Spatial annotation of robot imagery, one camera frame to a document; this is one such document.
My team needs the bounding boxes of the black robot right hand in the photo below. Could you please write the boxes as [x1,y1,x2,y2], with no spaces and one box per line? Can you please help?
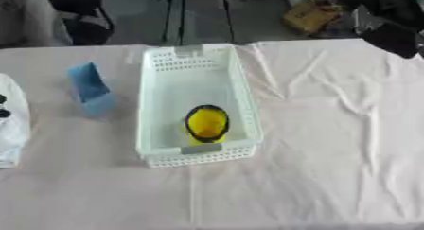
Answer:
[359,20,424,60]

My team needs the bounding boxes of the tan cardboard box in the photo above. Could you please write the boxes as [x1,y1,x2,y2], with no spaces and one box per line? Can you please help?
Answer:
[281,0,345,36]

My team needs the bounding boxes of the blue carton box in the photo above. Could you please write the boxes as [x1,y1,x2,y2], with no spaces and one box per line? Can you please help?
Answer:
[66,62,118,118]

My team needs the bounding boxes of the yellow toy with black rim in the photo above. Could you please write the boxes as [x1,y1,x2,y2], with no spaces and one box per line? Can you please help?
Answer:
[184,104,232,146]

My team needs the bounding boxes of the black tripod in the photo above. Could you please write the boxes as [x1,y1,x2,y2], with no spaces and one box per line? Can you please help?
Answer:
[160,0,238,46]

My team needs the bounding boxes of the white perforated plastic basket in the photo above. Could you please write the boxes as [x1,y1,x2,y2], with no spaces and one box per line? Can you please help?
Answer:
[133,43,265,169]

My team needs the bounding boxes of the black chair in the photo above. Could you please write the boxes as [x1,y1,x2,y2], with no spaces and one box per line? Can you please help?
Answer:
[40,0,116,46]

